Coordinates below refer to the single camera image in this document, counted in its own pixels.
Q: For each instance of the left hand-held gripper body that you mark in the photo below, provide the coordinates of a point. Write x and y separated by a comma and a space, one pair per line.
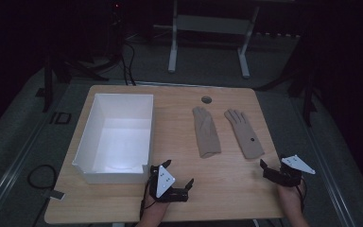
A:
164, 183

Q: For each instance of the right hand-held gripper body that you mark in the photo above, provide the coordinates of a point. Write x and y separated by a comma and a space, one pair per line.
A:
291, 170

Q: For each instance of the beige glove with dark button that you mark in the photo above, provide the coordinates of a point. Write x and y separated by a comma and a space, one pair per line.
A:
245, 134

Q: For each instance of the plain beige glove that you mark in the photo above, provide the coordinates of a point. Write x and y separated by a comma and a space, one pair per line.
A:
205, 132

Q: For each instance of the white rectangular box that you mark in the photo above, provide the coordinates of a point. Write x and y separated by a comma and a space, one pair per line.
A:
116, 142

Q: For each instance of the person's right hand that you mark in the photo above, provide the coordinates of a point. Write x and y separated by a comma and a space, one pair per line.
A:
290, 197

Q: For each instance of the person's left hand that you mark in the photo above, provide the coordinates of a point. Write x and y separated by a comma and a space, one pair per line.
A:
154, 209

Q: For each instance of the grey round table grommet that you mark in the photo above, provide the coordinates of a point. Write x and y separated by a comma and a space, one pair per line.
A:
206, 100

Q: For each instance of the grey tape piece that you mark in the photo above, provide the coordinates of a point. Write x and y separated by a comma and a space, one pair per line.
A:
56, 195

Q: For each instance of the black tripod stand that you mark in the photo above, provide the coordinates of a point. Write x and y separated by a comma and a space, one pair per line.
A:
63, 69

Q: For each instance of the white metal stand frame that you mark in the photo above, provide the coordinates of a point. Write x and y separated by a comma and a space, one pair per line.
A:
211, 25

